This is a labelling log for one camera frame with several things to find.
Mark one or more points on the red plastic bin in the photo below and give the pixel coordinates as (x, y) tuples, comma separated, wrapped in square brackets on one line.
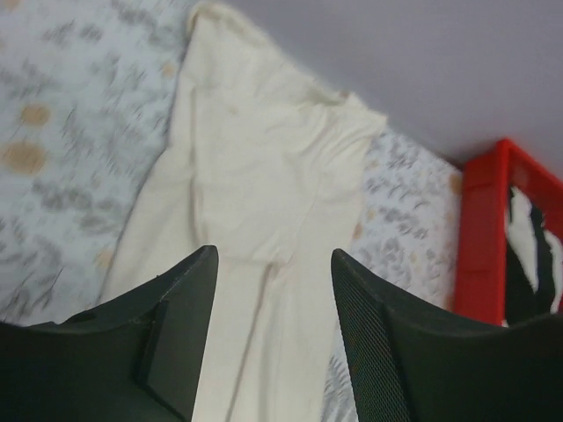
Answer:
[(479, 291)]

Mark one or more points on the floral table mat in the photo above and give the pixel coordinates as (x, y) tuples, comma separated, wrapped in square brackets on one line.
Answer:
[(86, 101)]

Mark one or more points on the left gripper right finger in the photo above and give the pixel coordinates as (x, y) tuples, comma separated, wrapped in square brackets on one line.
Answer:
[(412, 361)]

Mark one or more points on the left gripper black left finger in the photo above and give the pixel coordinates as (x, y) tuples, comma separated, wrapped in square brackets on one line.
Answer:
[(136, 357)]

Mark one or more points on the cream white t-shirt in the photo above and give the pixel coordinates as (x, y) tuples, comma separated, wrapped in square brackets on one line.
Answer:
[(264, 163)]

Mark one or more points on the black white striped shirt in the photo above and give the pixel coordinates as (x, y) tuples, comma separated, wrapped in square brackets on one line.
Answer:
[(533, 284)]

